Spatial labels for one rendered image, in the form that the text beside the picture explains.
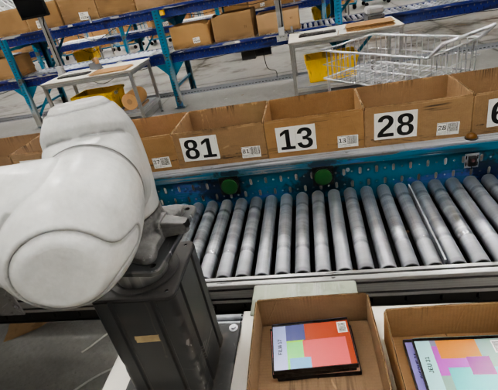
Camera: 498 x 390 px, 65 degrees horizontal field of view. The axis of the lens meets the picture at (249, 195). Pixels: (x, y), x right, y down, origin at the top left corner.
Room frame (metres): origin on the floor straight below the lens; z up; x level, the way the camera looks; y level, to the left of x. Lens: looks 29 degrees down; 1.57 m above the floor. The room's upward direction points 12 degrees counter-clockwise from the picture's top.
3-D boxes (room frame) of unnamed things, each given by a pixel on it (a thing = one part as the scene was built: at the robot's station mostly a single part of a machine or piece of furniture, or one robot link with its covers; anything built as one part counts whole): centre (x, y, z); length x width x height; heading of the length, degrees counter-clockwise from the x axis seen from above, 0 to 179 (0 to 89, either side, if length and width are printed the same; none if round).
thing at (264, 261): (1.21, -0.04, 0.72); 0.52 x 0.05 x 0.05; 168
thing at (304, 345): (0.63, -0.08, 0.79); 0.19 x 0.14 x 0.02; 83
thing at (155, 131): (1.78, 0.43, 0.96); 0.39 x 0.29 x 0.17; 78
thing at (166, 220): (0.66, 0.23, 1.20); 0.22 x 0.18 x 0.06; 73
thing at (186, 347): (0.67, 0.25, 0.91); 0.26 x 0.26 x 0.33; 77
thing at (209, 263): (1.25, 0.15, 0.72); 0.52 x 0.05 x 0.05; 168
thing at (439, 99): (1.53, -0.72, 0.96); 0.39 x 0.29 x 0.17; 78
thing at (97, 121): (0.66, 0.25, 1.33); 0.18 x 0.16 x 0.22; 6
